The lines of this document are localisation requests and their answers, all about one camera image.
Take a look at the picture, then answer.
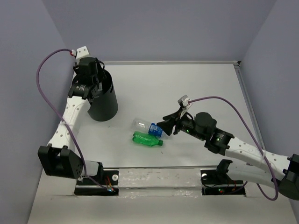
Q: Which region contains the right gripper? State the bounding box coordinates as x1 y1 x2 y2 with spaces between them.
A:
156 107 206 141

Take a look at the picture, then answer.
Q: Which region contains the clear bottle blue label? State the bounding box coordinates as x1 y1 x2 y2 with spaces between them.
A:
132 118 169 139

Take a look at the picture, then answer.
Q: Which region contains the green plastic bottle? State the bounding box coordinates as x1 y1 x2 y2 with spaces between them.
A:
132 131 164 147

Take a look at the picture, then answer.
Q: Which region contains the black cylindrical bin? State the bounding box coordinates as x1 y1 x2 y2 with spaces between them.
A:
71 70 119 122

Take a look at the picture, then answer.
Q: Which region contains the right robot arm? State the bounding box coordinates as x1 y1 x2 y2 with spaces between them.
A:
157 110 299 200

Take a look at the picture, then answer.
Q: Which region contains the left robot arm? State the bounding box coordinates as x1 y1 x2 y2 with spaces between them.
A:
38 57 106 184

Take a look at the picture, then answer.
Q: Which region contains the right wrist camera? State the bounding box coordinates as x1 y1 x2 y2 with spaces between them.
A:
178 95 192 110

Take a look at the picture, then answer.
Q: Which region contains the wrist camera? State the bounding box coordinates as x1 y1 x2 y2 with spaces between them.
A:
70 46 90 61
178 95 192 110

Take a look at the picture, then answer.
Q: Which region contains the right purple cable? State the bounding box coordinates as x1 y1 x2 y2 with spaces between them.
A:
189 96 280 201

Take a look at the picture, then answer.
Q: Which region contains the purple cable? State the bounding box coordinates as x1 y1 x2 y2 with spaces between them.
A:
189 96 280 201
35 48 115 192

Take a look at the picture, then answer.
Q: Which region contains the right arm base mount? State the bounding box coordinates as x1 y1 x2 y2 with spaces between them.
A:
200 169 246 196

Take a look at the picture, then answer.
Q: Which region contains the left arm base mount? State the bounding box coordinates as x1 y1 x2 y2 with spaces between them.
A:
74 169 119 196

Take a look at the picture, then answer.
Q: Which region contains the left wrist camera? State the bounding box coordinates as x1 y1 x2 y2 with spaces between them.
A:
70 46 90 61

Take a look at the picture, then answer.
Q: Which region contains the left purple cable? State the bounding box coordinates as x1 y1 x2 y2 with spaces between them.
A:
35 48 115 192

